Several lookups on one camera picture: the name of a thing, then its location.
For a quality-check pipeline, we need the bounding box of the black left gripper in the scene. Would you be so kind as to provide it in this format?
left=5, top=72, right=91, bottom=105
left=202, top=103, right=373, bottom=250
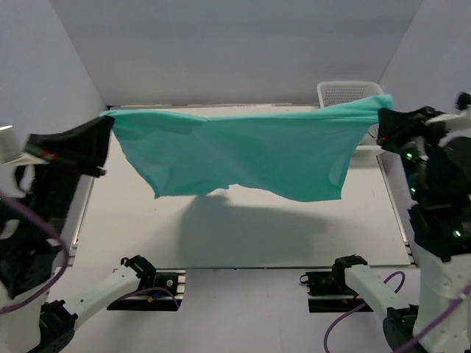
left=26, top=111, right=116, bottom=236

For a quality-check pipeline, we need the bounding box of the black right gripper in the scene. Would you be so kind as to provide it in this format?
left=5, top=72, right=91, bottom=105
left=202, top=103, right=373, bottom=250
left=375, top=104, right=453, bottom=200

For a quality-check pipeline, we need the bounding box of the teal green t-shirt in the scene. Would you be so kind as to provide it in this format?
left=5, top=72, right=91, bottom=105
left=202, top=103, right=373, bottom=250
left=108, top=95, right=394, bottom=202

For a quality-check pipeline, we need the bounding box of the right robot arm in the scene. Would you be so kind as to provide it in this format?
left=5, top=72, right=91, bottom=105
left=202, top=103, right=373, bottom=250
left=331, top=92, right=470, bottom=352

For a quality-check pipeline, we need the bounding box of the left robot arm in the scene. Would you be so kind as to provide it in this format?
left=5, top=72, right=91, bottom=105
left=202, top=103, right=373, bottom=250
left=1, top=115, right=156, bottom=352

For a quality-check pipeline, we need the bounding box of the white plastic laundry basket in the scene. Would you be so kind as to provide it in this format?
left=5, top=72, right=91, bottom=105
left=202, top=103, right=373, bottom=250
left=316, top=80, right=383, bottom=168

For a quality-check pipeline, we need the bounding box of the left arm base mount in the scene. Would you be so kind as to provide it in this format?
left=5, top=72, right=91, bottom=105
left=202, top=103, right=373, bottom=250
left=107, top=269, right=185, bottom=312

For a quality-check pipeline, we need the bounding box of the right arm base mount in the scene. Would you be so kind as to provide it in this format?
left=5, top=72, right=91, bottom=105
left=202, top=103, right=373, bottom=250
left=299, top=271, right=372, bottom=313

